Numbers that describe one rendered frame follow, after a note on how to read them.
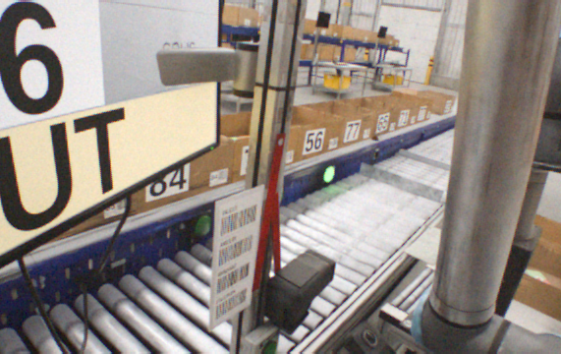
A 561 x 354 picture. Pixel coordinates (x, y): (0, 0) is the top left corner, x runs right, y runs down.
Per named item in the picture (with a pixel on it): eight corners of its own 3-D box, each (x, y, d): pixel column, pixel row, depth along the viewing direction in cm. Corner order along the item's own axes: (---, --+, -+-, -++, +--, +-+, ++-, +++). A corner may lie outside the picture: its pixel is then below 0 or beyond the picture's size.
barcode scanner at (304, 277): (333, 301, 69) (340, 257, 64) (294, 342, 61) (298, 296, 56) (304, 285, 73) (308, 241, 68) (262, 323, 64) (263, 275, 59)
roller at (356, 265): (371, 287, 123) (375, 274, 121) (252, 226, 151) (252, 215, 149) (378, 281, 127) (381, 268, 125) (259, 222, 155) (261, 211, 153)
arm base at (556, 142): (573, 152, 85) (586, 111, 82) (576, 169, 70) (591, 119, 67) (491, 136, 95) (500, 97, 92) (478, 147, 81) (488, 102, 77)
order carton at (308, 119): (294, 164, 171) (300, 126, 164) (245, 146, 186) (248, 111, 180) (339, 149, 201) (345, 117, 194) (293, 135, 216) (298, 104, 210)
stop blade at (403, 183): (438, 206, 188) (443, 191, 185) (358, 177, 212) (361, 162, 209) (439, 206, 188) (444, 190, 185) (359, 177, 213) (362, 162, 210)
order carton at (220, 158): (137, 216, 111) (136, 161, 105) (88, 183, 127) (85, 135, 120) (231, 185, 141) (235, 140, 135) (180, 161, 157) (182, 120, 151)
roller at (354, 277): (363, 297, 118) (366, 283, 116) (240, 232, 146) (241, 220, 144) (369, 289, 122) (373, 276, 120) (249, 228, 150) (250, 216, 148)
